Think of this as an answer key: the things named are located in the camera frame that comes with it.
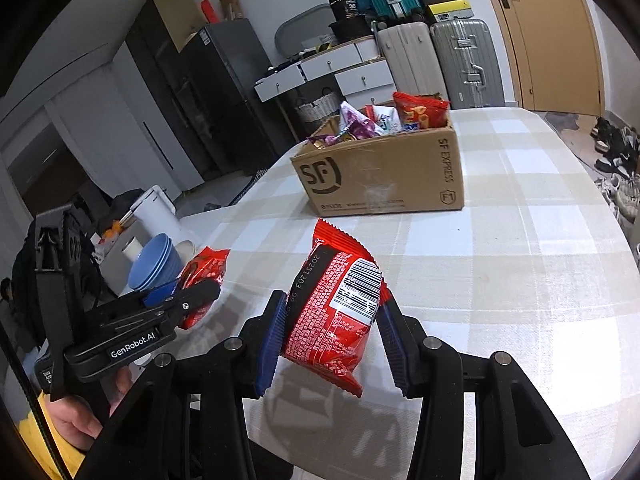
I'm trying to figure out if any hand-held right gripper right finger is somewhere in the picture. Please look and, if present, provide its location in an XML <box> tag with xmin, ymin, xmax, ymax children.
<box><xmin>376</xmin><ymin>301</ymin><xmax>593</xmax><ymax>480</ymax></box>

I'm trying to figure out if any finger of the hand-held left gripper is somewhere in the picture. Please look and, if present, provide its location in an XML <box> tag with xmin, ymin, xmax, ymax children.
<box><xmin>147</xmin><ymin>279</ymin><xmax>222</xmax><ymax>333</ymax></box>
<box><xmin>141</xmin><ymin>281</ymin><xmax>181</xmax><ymax>309</ymax></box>

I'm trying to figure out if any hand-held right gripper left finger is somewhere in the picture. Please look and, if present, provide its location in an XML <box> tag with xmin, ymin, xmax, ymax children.
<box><xmin>80</xmin><ymin>289</ymin><xmax>290</xmax><ymax>480</ymax></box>

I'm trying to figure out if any red cookie packet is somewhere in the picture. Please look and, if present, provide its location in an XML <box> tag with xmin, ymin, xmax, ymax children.
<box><xmin>177</xmin><ymin>247</ymin><xmax>231</xmax><ymax>331</ymax></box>

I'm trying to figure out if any red packet with barcode label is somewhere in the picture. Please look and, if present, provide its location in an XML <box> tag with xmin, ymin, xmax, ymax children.
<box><xmin>280</xmin><ymin>218</ymin><xmax>391</xmax><ymax>399</ymax></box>

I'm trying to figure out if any brown cardboard box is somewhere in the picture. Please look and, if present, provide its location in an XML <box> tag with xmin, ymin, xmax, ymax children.
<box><xmin>290</xmin><ymin>108</ymin><xmax>465</xmax><ymax>217</ymax></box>

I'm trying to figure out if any dark purple snack packet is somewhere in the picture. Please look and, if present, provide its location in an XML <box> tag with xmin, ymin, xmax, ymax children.
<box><xmin>307</xmin><ymin>132</ymin><xmax>351</xmax><ymax>150</ymax></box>

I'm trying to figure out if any pink purple snack packet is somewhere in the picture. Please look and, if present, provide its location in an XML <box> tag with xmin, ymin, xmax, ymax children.
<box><xmin>339</xmin><ymin>101</ymin><xmax>386</xmax><ymax>140</ymax></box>

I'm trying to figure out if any white and red snack packet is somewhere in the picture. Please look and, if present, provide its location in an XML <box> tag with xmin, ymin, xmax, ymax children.
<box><xmin>364</xmin><ymin>102</ymin><xmax>404</xmax><ymax>134</ymax></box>

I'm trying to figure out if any red chip bag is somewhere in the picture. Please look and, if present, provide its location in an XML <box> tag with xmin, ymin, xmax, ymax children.
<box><xmin>392</xmin><ymin>91</ymin><xmax>451</xmax><ymax>129</ymax></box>

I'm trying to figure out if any person's left forearm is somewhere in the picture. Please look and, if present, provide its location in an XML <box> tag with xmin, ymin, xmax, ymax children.
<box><xmin>20</xmin><ymin>392</ymin><xmax>89</xmax><ymax>480</ymax></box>

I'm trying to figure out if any person's left hand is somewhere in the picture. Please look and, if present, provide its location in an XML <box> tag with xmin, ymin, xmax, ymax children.
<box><xmin>51</xmin><ymin>366</ymin><xmax>134</xmax><ymax>452</ymax></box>

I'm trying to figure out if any blue bowl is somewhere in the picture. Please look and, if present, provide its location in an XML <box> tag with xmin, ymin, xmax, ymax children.
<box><xmin>150</xmin><ymin>242</ymin><xmax>184</xmax><ymax>289</ymax></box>
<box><xmin>127</xmin><ymin>232</ymin><xmax>174</xmax><ymax>292</ymax></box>

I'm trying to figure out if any white cup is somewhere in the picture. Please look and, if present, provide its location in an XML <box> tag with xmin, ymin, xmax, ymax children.
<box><xmin>122</xmin><ymin>237</ymin><xmax>146</xmax><ymax>264</ymax></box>

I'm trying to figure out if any white kettle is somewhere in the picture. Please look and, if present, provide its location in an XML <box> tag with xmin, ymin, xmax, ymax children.
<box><xmin>129</xmin><ymin>185</ymin><xmax>198</xmax><ymax>257</ymax></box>

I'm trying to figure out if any dark wardrobe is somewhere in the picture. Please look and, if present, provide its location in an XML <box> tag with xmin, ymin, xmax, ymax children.
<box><xmin>125</xmin><ymin>0</ymin><xmax>236</xmax><ymax>192</ymax></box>

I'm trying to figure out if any grey fridge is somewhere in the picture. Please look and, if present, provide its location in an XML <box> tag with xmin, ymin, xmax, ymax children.
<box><xmin>181</xmin><ymin>19</ymin><xmax>297</xmax><ymax>162</ymax></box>

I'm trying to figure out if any woven basket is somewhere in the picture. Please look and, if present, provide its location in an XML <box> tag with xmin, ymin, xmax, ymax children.
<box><xmin>294</xmin><ymin>87</ymin><xmax>344</xmax><ymax>124</ymax></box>

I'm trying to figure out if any white desk with drawers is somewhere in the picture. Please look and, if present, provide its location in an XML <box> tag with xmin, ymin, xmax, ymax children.
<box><xmin>254</xmin><ymin>37</ymin><xmax>396</xmax><ymax>112</ymax></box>

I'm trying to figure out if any flat cardboard sheet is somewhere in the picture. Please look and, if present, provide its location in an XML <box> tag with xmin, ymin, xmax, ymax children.
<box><xmin>150</xmin><ymin>0</ymin><xmax>208</xmax><ymax>54</ymax></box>

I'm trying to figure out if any grey oval tray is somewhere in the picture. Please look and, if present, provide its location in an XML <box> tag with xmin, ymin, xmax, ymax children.
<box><xmin>274</xmin><ymin>4</ymin><xmax>334</xmax><ymax>57</ymax></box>

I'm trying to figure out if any beige suitcase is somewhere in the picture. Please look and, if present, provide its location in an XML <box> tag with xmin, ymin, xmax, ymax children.
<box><xmin>376</xmin><ymin>22</ymin><xmax>449</xmax><ymax>107</ymax></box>

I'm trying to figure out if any pile of dark shoes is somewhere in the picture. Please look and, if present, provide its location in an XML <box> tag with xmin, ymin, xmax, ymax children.
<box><xmin>590</xmin><ymin>115</ymin><xmax>640</xmax><ymax>233</ymax></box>

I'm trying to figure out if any silver suitcase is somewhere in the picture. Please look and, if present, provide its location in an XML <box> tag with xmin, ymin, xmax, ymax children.
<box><xmin>430</xmin><ymin>19</ymin><xmax>505</xmax><ymax>110</ymax></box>

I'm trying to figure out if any black storage box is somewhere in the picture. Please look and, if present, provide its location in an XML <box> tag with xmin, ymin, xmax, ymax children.
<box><xmin>327</xmin><ymin>19</ymin><xmax>376</xmax><ymax>44</ymax></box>

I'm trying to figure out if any wooden door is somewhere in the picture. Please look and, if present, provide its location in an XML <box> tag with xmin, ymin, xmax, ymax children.
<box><xmin>475</xmin><ymin>0</ymin><xmax>607</xmax><ymax>119</ymax></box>

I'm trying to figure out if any yellow and black shoe box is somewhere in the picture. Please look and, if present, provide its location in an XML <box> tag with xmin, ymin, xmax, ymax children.
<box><xmin>427</xmin><ymin>0</ymin><xmax>473</xmax><ymax>24</ymax></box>

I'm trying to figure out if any black cable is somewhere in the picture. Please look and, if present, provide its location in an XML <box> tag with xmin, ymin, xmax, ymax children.
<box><xmin>0</xmin><ymin>320</ymin><xmax>67</xmax><ymax>480</ymax></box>

